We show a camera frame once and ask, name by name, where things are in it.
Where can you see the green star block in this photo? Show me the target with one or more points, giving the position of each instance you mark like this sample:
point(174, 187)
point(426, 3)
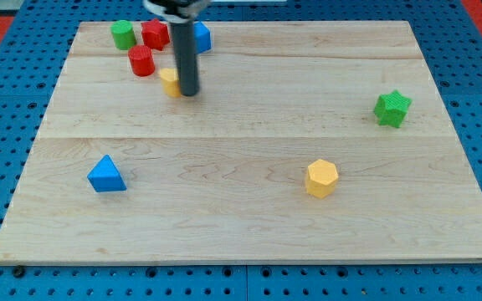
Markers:
point(391, 109)

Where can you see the green cylinder block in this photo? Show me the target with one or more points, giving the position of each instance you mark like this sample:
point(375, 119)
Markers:
point(123, 34)

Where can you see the blue triangle block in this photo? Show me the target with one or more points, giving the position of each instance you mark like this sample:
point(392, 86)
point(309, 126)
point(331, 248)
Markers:
point(105, 177)

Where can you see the red cylinder block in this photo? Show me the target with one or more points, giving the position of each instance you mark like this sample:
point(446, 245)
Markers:
point(141, 60)

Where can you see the red star block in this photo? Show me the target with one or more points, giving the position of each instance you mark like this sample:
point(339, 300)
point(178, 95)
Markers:
point(155, 34)

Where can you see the wooden board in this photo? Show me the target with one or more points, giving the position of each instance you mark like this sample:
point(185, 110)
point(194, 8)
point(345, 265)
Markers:
point(220, 178)

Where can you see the yellow heart block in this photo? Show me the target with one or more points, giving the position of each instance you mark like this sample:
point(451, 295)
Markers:
point(170, 82)

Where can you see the yellow hexagon block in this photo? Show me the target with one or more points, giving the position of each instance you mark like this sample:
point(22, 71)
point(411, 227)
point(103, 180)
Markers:
point(321, 178)

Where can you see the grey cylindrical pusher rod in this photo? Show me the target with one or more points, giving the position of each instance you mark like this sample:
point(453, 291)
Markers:
point(185, 52)

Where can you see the blue cube block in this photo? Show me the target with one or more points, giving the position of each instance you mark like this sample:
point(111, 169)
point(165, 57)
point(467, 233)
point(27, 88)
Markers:
point(202, 37)

